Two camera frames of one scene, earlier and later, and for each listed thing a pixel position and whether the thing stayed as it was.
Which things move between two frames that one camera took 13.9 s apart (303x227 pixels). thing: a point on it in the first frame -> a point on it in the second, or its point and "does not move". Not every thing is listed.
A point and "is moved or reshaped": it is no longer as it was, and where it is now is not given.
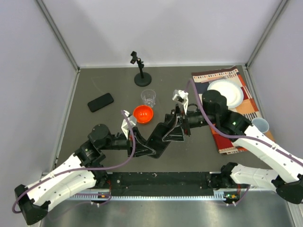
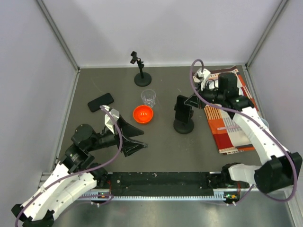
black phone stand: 142,79 does not move
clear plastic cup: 148,96 does not move
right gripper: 176,133 -> 193,100
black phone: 155,142 is moved or reshaped
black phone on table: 100,102 does not move
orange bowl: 143,113 does not move
